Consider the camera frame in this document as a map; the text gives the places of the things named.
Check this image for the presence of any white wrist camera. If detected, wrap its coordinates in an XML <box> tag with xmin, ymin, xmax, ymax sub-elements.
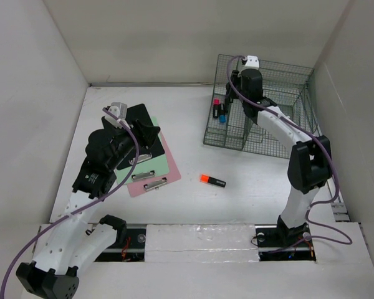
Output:
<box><xmin>104</xmin><ymin>102</ymin><xmax>130</xmax><ymax>128</ymax></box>
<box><xmin>241</xmin><ymin>55</ymin><xmax>260</xmax><ymax>70</ymax></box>

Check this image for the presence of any pink capped black highlighter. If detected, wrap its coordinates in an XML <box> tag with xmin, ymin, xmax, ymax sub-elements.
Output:
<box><xmin>213</xmin><ymin>98</ymin><xmax>220</xmax><ymax>118</ymax></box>

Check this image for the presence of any pink clipboard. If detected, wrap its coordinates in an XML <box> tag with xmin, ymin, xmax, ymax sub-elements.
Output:
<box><xmin>127</xmin><ymin>134</ymin><xmax>181</xmax><ymax>197</ymax></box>

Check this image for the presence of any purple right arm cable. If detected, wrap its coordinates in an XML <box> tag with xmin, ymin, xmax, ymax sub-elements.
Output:
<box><xmin>226</xmin><ymin>55</ymin><xmax>353</xmax><ymax>255</ymax></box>

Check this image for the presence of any blue capped black highlighter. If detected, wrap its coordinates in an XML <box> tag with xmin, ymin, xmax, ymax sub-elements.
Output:
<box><xmin>218</xmin><ymin>103</ymin><xmax>226</xmax><ymax>123</ymax></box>

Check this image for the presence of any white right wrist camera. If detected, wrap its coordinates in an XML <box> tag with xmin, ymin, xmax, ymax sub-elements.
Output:
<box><xmin>241</xmin><ymin>55</ymin><xmax>260</xmax><ymax>70</ymax></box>

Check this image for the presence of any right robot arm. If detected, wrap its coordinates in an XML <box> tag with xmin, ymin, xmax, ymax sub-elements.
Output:
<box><xmin>226</xmin><ymin>69</ymin><xmax>332</xmax><ymax>247</ymax></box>

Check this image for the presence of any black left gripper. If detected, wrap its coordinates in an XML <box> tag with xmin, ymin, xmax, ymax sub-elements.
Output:
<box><xmin>107</xmin><ymin>118</ymin><xmax>159</xmax><ymax>170</ymax></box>

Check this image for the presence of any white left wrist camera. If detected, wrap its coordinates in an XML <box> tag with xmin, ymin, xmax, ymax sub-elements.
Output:
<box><xmin>104</xmin><ymin>102</ymin><xmax>130</xmax><ymax>128</ymax></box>

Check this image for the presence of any orange capped black highlighter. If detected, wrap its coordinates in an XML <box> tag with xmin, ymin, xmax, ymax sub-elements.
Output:
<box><xmin>200</xmin><ymin>174</ymin><xmax>226</xmax><ymax>187</ymax></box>

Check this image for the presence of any green wire mesh organizer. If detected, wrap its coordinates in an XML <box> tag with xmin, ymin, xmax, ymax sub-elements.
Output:
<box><xmin>203</xmin><ymin>54</ymin><xmax>320</xmax><ymax>159</ymax></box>

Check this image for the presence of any black mounting rail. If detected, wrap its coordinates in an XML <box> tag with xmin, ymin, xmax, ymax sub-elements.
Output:
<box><xmin>97</xmin><ymin>224</ymin><xmax>316</xmax><ymax>263</ymax></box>

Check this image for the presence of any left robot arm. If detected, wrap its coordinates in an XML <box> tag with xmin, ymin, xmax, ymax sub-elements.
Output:
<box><xmin>16</xmin><ymin>118</ymin><xmax>160</xmax><ymax>298</ymax></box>

